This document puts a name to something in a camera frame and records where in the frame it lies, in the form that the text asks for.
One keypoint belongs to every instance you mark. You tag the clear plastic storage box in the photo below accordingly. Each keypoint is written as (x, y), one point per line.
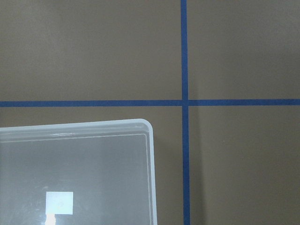
(93, 173)

